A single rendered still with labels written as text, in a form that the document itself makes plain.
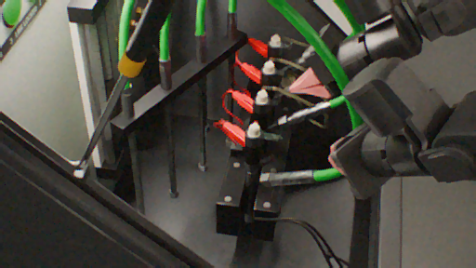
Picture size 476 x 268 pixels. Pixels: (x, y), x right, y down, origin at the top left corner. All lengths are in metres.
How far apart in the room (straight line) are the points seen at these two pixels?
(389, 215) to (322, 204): 0.20
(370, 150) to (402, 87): 0.11
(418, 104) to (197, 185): 0.73
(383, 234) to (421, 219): 1.32
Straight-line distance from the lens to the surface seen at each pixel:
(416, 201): 2.46
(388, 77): 0.62
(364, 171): 0.74
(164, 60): 1.04
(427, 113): 0.64
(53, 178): 0.64
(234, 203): 1.05
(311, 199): 1.27
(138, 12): 1.26
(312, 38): 0.73
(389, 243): 1.08
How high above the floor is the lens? 1.78
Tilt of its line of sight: 43 degrees down
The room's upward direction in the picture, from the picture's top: 2 degrees clockwise
